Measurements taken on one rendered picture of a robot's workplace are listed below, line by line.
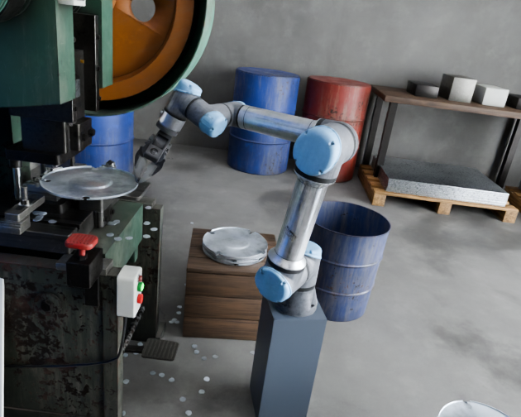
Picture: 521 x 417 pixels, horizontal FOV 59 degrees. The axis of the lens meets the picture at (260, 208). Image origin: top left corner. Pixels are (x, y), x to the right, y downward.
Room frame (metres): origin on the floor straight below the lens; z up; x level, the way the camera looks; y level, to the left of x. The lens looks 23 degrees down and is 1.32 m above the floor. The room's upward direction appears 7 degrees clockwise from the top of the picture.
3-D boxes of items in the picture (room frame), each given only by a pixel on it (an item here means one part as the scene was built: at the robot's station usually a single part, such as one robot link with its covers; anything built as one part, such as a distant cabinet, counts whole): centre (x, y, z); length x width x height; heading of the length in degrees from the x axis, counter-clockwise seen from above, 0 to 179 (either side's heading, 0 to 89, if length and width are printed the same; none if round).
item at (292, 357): (1.31, -0.16, 0.23); 0.18 x 0.18 x 0.45; 13
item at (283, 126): (1.37, -0.04, 1.03); 0.49 x 0.11 x 0.12; 60
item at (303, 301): (1.31, -0.16, 0.50); 0.15 x 0.15 x 0.10
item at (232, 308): (1.82, 0.09, 0.18); 0.40 x 0.38 x 0.35; 97
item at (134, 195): (1.33, 0.49, 0.72); 0.25 x 0.14 x 0.14; 90
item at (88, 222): (1.33, 0.67, 0.68); 0.45 x 0.30 x 0.06; 0
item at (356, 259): (2.06, -0.43, 0.24); 0.42 x 0.42 x 0.48
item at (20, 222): (1.16, 0.67, 0.76); 0.17 x 0.06 x 0.10; 0
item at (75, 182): (1.33, 0.54, 0.78); 0.29 x 0.29 x 0.01
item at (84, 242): (1.00, 0.44, 0.72); 0.07 x 0.06 x 0.08; 90
